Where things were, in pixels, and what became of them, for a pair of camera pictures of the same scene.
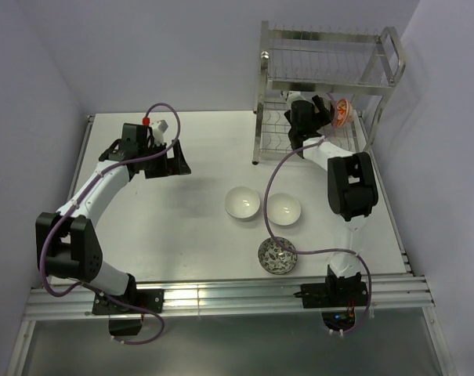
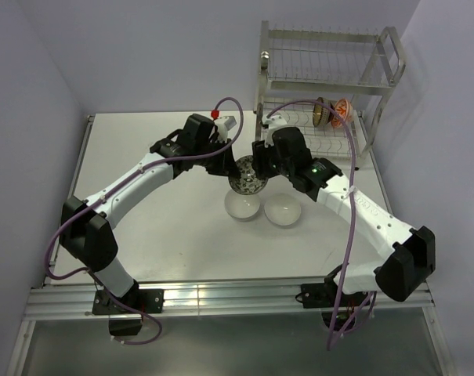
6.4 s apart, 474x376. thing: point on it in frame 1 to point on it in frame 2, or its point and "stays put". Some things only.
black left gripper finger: [180, 164] to [229, 169]
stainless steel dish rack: [294, 65] stays put
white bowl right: [284, 209] stays put
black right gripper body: [320, 120] to [276, 165]
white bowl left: [242, 203] stays put
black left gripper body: [157, 167] to [213, 160]
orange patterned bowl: [342, 113] stays put
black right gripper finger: [319, 105] to [261, 159]
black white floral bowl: [276, 258] to [247, 182]
